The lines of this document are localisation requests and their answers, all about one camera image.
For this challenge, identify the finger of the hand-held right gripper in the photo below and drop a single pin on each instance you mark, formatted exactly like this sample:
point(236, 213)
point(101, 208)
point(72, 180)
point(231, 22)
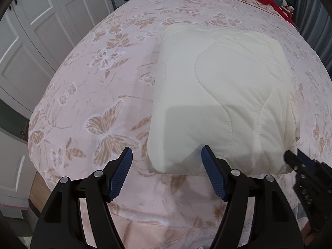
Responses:
point(291, 159)
point(304, 158)

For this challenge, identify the white panelled wardrobe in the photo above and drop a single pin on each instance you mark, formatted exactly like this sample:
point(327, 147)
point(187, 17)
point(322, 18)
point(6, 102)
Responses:
point(39, 44)

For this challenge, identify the person's right hand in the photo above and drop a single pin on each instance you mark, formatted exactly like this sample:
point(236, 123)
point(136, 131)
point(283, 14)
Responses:
point(308, 236)

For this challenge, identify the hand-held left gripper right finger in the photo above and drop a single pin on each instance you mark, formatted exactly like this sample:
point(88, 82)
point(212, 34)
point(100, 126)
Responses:
point(212, 176)

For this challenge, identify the small plush toy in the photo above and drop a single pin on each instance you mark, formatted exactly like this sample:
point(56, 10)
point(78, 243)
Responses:
point(287, 5)

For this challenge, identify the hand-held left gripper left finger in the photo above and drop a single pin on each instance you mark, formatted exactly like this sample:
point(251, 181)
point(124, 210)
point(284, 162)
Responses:
point(120, 176)

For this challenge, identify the grey nightstand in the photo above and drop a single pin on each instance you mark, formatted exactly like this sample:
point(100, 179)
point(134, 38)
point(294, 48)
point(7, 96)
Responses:
point(124, 0)

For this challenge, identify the pink butterfly print bedspread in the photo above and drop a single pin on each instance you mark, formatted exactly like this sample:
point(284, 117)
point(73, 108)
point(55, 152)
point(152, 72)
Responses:
point(103, 83)

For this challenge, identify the cream quilted blanket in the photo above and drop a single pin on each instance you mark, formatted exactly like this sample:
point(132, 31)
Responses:
point(220, 96)

